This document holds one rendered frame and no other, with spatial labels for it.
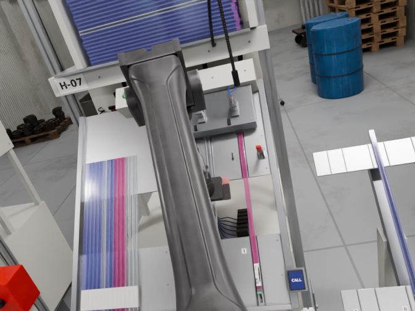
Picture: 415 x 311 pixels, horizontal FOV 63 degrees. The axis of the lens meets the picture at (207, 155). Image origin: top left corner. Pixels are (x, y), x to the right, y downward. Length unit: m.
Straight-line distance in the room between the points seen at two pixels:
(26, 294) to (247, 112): 1.07
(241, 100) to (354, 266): 1.30
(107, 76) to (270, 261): 0.81
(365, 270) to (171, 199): 1.84
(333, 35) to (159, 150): 3.88
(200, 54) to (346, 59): 3.21
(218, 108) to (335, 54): 3.19
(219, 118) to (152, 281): 0.55
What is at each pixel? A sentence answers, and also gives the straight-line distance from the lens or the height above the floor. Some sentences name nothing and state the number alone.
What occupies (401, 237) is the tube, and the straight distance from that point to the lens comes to 0.99.
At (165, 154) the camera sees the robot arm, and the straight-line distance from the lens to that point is 0.34.
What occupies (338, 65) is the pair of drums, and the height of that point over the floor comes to 0.40.
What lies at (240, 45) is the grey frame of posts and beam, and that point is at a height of 1.34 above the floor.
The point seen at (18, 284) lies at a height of 0.73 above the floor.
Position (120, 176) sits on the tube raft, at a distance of 1.21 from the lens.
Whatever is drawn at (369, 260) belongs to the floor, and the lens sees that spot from 2.15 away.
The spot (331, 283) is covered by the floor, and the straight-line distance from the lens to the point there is 2.04.
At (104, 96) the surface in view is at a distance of 1.47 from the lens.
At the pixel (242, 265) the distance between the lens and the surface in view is 1.05.
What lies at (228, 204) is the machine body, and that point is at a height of 0.62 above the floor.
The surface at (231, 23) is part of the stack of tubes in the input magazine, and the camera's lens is 1.10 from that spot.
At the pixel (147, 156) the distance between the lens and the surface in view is 1.20.
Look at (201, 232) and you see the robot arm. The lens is 0.31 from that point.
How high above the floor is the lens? 1.53
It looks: 25 degrees down
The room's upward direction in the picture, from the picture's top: 16 degrees counter-clockwise
